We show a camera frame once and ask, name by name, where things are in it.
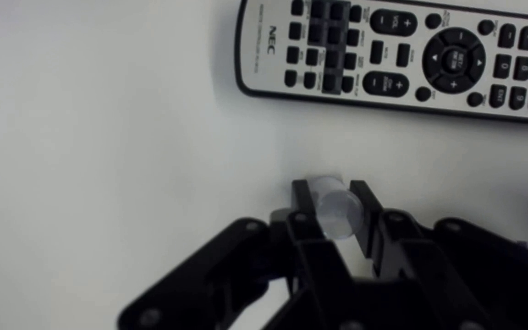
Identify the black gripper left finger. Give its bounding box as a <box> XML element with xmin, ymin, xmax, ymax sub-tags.
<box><xmin>115</xmin><ymin>178</ymin><xmax>363</xmax><ymax>330</ymax></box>

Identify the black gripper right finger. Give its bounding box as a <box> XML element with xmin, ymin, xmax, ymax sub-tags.
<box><xmin>350</xmin><ymin>178</ymin><xmax>528</xmax><ymax>330</ymax></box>

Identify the grey black remote control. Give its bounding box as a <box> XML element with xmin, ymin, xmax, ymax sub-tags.
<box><xmin>233</xmin><ymin>0</ymin><xmax>528</xmax><ymax>127</ymax></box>

